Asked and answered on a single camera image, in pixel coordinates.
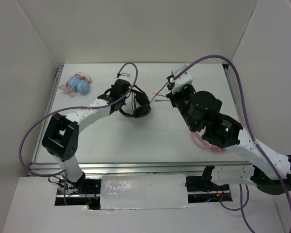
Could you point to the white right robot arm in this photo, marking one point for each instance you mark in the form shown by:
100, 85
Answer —
201, 113

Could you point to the white foil-edged cover board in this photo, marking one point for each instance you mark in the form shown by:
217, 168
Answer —
143, 192

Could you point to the aluminium front rail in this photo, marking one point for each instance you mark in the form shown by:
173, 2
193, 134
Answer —
99, 169

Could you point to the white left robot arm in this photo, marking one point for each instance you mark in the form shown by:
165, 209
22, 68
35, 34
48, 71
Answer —
62, 134

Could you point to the blue pink headphones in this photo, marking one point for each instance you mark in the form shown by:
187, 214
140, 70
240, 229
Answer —
78, 83

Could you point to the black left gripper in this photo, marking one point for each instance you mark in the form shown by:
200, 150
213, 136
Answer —
111, 87

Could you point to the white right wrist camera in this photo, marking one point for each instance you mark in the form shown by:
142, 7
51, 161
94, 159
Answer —
184, 79

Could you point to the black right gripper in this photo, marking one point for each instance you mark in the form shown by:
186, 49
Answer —
172, 95

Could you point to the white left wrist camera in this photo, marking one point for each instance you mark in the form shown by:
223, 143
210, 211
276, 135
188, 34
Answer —
127, 75

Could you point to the black wired headphones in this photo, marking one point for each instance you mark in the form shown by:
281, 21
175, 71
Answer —
140, 102

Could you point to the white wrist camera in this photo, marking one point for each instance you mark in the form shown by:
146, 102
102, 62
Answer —
127, 75
184, 79

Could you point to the aluminium left side rail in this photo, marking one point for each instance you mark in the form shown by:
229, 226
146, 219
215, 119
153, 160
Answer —
48, 110

